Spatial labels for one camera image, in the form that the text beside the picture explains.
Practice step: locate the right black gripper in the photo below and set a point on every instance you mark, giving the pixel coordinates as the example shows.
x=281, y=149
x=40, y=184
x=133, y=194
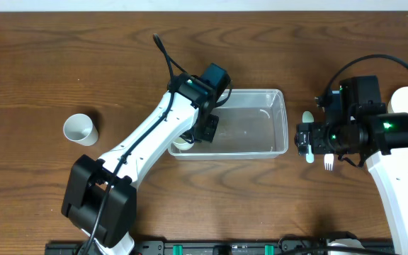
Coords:
x=304, y=138

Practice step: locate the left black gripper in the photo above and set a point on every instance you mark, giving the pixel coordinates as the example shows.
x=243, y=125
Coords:
x=208, y=127

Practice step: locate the white plastic cup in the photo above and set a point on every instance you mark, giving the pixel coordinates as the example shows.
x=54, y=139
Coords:
x=182, y=144

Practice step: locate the clear plastic container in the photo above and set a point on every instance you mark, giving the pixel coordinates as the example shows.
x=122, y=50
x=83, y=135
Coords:
x=252, y=125

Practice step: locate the grey plastic cup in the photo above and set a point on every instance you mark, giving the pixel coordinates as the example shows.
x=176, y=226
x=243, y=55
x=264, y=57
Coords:
x=80, y=129

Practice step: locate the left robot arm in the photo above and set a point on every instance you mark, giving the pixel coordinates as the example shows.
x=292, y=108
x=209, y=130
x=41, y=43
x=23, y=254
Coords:
x=101, y=194

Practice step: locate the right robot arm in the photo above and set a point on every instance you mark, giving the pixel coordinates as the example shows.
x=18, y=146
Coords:
x=357, y=122

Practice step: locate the mint green plastic spoon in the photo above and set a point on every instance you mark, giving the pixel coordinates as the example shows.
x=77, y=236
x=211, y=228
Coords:
x=307, y=117

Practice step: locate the pink plastic fork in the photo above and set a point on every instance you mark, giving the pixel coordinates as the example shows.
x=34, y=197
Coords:
x=328, y=162

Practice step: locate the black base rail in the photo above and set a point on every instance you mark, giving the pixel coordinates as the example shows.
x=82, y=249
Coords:
x=205, y=248

